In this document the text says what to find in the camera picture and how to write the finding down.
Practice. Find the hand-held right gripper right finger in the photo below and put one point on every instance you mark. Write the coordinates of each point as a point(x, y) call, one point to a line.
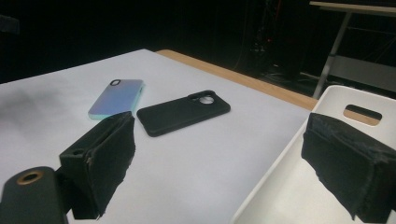
point(351, 168)

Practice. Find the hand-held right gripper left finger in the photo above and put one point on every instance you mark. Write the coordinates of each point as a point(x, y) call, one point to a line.
point(102, 161)

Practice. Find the iridescent blue phone case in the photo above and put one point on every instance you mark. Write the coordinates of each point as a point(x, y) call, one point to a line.
point(118, 98)

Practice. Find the white plastic bin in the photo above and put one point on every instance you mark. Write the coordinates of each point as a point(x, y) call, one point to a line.
point(289, 193)

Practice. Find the black phone case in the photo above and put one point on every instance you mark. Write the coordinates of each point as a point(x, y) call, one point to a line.
point(177, 115)

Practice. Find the white table sheet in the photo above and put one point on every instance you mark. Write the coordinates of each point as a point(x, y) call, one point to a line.
point(193, 168)

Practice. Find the grey metal stand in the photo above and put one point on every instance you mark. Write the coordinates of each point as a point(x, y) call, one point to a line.
point(334, 46)

